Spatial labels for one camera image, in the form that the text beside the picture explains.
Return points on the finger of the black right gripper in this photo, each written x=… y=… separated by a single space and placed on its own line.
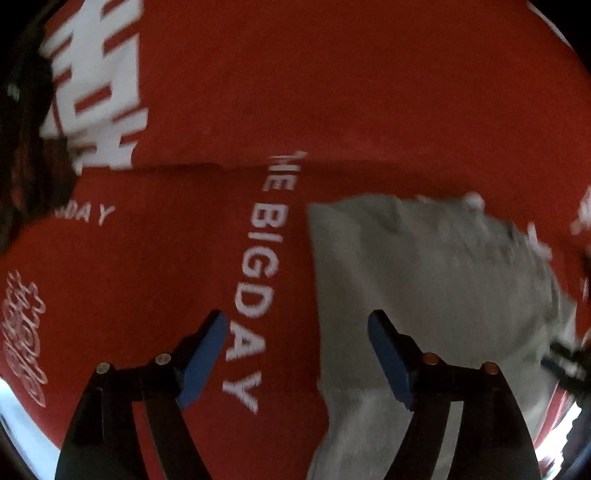
x=571 y=368

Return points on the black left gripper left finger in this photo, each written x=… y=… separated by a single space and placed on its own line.
x=179 y=375

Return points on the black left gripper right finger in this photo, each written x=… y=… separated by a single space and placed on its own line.
x=417 y=377

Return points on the grey small garment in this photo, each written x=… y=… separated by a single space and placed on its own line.
x=462 y=284

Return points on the red printed bed cover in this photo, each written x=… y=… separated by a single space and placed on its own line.
x=202 y=132

